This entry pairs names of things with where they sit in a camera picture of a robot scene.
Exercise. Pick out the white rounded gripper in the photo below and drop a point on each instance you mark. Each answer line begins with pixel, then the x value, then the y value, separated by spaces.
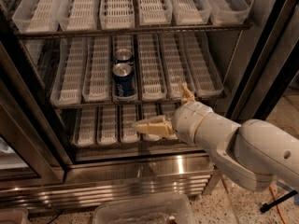
pixel 189 120

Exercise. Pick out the blue pepsi can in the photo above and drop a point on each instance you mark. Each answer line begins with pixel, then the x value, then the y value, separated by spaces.
pixel 123 77
pixel 124 56

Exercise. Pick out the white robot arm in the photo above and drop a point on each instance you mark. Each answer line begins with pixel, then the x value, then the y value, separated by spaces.
pixel 252 154

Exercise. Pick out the stainless steel fridge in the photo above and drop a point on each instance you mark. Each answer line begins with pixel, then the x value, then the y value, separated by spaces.
pixel 109 100

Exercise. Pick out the open fridge door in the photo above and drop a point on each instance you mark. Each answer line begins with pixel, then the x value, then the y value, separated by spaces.
pixel 266 57

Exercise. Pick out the clear plastic bin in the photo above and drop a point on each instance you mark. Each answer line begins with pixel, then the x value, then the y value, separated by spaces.
pixel 152 209

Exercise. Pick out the black stand leg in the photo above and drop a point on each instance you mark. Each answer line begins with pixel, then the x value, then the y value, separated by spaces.
pixel 267 206

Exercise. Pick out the clear container corner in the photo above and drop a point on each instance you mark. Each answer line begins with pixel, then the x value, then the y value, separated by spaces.
pixel 14 216

